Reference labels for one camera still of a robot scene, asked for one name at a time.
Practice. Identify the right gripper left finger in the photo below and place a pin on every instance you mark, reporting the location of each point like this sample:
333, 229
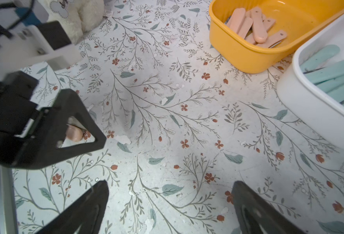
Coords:
85, 215

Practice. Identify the white plastic storage box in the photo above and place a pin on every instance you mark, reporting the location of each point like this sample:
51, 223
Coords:
306, 100

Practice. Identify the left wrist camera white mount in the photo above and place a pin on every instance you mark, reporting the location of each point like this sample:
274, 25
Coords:
47, 42

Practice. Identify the pink fruit knife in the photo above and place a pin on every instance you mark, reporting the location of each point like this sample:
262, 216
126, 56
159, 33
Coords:
236, 20
245, 28
74, 133
259, 32
250, 39
274, 39
268, 23

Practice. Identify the yellow plastic storage box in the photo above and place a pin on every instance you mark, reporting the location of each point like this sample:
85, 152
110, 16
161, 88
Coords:
301, 20

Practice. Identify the white plush teddy bear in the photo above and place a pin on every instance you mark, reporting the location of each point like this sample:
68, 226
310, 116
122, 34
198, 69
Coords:
77, 17

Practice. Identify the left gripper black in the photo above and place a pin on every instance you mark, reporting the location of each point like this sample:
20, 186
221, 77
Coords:
42, 146

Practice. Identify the floral patterned table mat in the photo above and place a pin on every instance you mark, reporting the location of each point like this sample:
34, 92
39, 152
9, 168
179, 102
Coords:
182, 125

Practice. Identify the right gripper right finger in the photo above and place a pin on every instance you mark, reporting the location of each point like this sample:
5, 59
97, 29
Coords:
256, 216

